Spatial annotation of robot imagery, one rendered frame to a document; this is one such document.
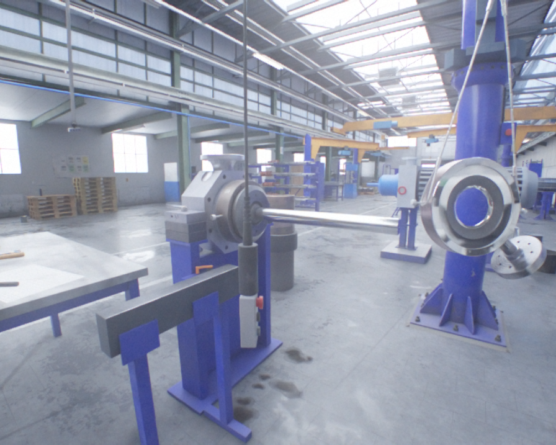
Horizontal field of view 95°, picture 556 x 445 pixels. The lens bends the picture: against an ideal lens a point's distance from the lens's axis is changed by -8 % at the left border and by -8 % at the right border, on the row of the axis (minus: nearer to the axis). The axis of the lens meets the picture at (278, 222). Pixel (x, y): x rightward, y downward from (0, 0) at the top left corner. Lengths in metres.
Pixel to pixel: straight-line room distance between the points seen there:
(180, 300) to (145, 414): 0.44
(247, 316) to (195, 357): 1.12
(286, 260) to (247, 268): 2.53
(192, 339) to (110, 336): 0.74
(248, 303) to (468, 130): 2.38
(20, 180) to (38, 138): 1.67
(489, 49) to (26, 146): 12.76
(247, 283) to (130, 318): 0.53
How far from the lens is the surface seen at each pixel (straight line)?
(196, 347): 1.71
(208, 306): 1.26
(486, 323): 3.01
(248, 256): 0.62
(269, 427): 1.77
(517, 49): 2.80
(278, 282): 3.21
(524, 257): 1.40
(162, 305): 1.11
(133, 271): 1.42
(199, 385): 1.85
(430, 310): 3.00
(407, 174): 4.70
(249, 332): 0.68
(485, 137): 2.70
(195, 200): 1.57
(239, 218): 1.49
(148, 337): 1.11
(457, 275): 2.81
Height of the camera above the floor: 1.30
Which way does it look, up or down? 10 degrees down
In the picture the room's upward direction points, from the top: straight up
